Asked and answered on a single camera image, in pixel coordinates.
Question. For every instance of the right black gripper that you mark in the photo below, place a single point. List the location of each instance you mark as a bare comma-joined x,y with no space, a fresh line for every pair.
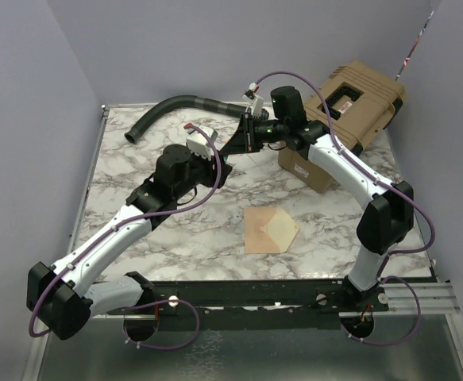
244,140

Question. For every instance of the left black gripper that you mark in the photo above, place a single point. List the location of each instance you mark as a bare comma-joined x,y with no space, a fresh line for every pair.
211,179

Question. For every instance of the pink tan envelope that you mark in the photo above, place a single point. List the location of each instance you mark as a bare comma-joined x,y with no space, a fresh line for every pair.
268,230

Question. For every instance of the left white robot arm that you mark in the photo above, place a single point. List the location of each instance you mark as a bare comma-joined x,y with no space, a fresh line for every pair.
62,295

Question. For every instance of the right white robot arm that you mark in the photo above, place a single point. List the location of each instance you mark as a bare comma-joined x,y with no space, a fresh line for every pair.
388,214

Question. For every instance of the tan plastic toolbox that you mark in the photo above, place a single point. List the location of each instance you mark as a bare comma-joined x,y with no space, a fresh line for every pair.
362,102

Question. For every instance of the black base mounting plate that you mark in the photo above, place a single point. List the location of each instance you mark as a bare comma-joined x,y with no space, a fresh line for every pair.
256,304

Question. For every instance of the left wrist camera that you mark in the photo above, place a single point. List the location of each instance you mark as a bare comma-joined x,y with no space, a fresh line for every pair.
197,143

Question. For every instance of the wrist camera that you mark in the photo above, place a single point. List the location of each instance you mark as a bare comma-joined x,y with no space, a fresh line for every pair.
255,101
197,143

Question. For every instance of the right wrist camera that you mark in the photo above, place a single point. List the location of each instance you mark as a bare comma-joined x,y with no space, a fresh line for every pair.
255,101

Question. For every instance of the aluminium rail frame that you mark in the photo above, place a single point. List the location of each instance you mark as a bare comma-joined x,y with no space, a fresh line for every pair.
402,296

